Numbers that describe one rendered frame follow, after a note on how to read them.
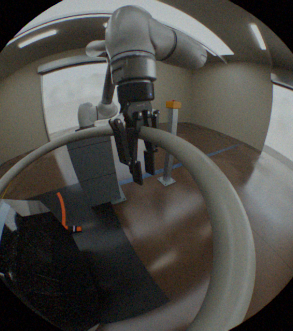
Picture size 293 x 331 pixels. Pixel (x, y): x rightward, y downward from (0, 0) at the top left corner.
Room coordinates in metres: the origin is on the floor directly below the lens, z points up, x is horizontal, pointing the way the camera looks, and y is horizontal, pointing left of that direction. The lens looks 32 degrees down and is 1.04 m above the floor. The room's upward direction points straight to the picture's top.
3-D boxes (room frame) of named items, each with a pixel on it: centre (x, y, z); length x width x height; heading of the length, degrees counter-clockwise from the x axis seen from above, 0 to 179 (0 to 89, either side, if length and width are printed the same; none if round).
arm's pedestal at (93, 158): (0.99, 0.57, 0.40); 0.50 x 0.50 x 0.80; 27
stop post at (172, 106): (1.26, -0.30, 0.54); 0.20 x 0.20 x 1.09; 30
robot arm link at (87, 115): (0.99, 0.56, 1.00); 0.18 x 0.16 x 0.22; 123
